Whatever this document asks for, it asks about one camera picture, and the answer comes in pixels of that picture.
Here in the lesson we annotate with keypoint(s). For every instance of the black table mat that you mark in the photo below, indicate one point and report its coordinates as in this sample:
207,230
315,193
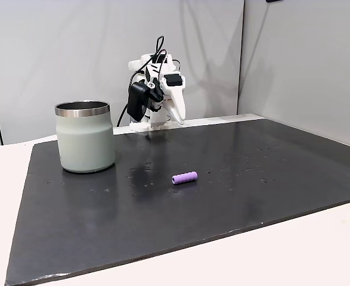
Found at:
174,214

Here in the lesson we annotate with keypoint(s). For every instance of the pale green steel-rimmed cup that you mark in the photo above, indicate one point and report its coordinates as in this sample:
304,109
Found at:
85,140

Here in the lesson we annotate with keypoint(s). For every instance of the black oval camera box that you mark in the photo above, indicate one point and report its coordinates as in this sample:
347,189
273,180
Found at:
136,101

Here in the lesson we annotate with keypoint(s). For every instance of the black object on wall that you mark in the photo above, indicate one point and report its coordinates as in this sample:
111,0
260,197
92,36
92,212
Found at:
274,1

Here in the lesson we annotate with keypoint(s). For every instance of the purple ribbed pen grip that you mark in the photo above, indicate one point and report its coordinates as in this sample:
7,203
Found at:
184,178

